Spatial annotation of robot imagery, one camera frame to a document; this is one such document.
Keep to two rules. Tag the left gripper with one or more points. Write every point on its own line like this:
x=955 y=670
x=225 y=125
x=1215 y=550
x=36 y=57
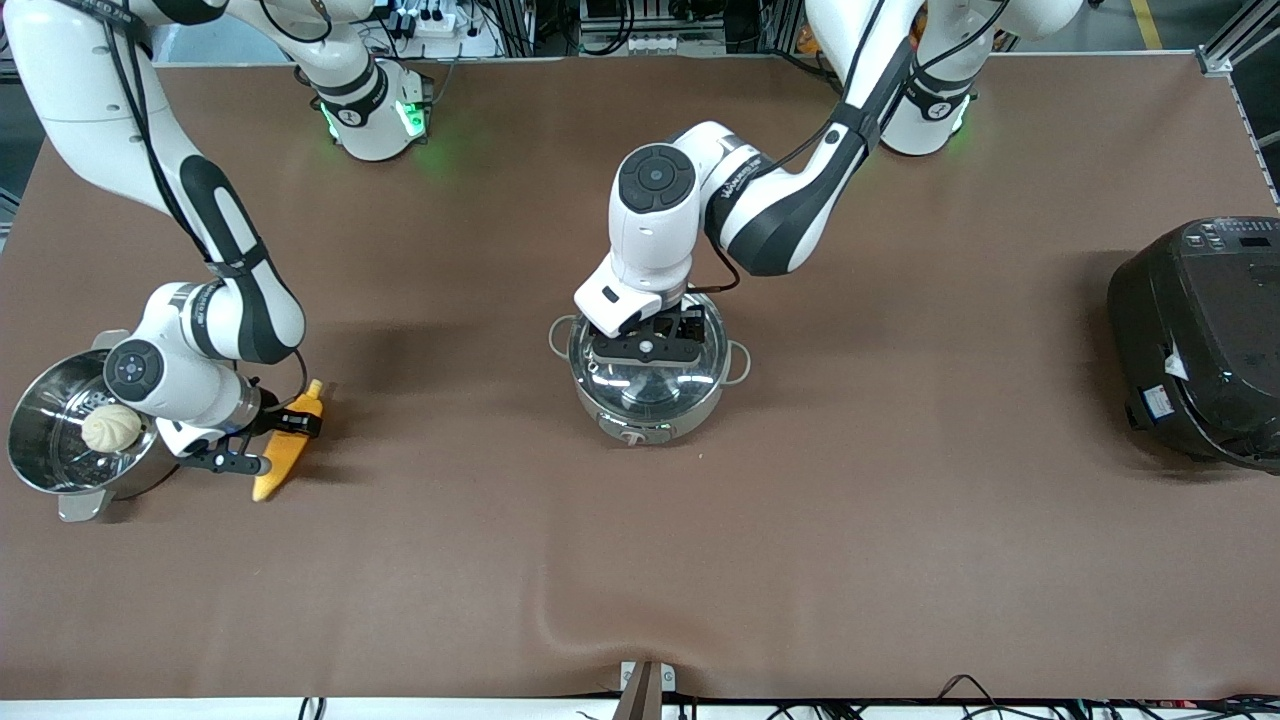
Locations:
x=688 y=325

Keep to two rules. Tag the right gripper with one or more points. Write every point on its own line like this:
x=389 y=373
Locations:
x=276 y=420

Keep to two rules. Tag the yellow corn cob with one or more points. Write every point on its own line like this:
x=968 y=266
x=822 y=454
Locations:
x=278 y=465

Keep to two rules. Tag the glass pot lid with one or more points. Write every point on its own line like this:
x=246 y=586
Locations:
x=650 y=385

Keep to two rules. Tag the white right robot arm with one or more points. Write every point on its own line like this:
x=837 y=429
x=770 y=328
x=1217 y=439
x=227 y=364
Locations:
x=90 y=100

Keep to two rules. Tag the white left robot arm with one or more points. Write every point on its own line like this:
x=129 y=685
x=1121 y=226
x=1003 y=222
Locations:
x=780 y=220

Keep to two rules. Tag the grey electric pot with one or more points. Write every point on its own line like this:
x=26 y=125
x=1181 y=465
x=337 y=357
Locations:
x=650 y=430

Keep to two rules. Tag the stainless steel steamer pot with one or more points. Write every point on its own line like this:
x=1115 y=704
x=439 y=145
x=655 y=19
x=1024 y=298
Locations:
x=50 y=450

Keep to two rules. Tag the white steamed bun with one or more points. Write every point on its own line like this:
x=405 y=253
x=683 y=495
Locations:
x=111 y=428

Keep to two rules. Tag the brown table mat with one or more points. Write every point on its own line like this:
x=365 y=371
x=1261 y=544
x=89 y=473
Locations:
x=640 y=560

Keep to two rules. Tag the white power strip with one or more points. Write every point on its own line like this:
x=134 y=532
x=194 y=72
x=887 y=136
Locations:
x=433 y=20

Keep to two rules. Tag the black rice cooker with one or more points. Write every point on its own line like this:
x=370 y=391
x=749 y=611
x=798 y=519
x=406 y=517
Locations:
x=1200 y=340

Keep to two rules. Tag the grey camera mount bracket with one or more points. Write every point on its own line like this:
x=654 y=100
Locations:
x=645 y=690

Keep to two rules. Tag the aluminium frame profile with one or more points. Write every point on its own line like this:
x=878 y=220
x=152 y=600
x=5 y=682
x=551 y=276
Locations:
x=1235 y=40

